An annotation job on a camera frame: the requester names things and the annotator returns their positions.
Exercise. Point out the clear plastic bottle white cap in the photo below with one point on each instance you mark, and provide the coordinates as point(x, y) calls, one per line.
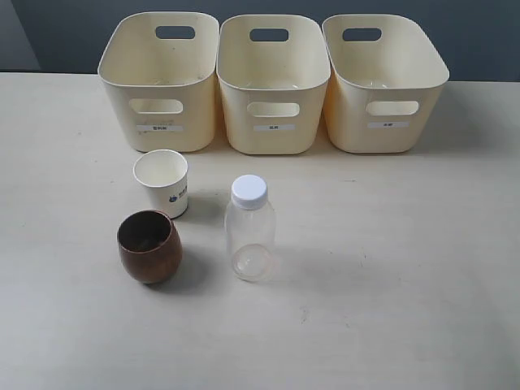
point(249, 224)

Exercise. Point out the white paper cup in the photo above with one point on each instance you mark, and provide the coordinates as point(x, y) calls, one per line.
point(163, 173)

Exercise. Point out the brown wooden cup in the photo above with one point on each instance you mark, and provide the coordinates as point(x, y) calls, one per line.
point(149, 246)

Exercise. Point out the middle cream plastic bin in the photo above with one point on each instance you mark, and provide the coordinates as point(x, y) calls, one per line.
point(273, 72)

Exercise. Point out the cream plastic bin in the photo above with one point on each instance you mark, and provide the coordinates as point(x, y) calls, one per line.
point(386, 78)
point(273, 72)
point(158, 71)

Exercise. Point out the left cream plastic bin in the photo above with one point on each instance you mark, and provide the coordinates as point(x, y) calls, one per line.
point(158, 71)

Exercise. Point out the right cream plastic bin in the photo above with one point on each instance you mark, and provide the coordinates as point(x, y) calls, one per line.
point(386, 78)

